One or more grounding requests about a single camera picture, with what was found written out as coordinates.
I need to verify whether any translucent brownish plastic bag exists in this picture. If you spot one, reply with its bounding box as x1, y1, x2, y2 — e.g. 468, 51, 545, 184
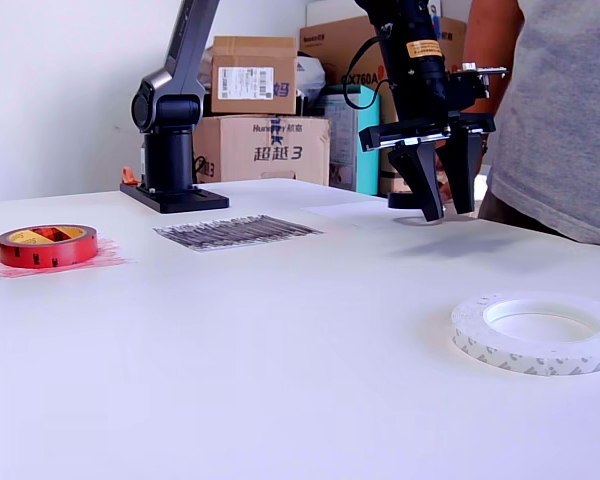
199, 47, 215, 94

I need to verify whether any red scribbled paper sheet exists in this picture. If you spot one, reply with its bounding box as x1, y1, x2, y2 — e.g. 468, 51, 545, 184
0, 234, 136, 281

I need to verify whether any black tape roll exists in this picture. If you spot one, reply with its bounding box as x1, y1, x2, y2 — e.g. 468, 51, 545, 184
387, 191, 426, 211

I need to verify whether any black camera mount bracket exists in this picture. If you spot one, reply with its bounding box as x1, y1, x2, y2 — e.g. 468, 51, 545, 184
447, 62, 510, 115

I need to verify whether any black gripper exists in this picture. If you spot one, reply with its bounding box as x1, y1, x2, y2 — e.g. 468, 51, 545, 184
358, 24, 497, 223

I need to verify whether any white plastic bag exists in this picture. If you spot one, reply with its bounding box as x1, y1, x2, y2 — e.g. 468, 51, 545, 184
296, 52, 328, 101

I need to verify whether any large GX760A cardboard box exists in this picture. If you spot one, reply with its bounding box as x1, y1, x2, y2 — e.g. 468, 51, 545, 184
299, 14, 469, 197

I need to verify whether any person in grey t-shirt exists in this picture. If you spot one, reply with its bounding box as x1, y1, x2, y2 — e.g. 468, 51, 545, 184
477, 0, 600, 251

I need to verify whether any cardboard box with blue print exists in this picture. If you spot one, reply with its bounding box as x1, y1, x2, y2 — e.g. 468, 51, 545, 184
193, 115, 332, 187

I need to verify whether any red tape roll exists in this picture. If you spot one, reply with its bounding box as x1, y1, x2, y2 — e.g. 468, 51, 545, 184
0, 223, 99, 270

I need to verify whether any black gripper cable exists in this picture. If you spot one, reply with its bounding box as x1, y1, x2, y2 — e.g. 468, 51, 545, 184
343, 23, 397, 109

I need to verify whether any cardboard box with shipping label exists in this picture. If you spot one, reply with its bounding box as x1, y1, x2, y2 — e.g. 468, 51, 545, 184
210, 35, 299, 115

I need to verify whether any person's right forearm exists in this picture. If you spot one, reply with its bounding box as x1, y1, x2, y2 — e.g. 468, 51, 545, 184
462, 0, 526, 166

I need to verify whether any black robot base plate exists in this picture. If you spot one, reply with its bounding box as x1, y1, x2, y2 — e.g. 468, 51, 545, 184
119, 180, 230, 215

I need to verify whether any person's right hand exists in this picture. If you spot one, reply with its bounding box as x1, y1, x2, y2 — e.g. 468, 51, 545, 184
437, 170, 455, 202

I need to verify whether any teal cardboard box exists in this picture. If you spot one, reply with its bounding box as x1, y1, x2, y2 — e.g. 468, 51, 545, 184
323, 84, 382, 196

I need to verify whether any white tape roll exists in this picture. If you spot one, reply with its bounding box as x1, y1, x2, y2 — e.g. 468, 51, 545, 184
450, 291, 600, 377

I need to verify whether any black scribbled paper sheet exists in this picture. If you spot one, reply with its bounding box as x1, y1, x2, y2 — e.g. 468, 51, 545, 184
153, 214, 326, 255

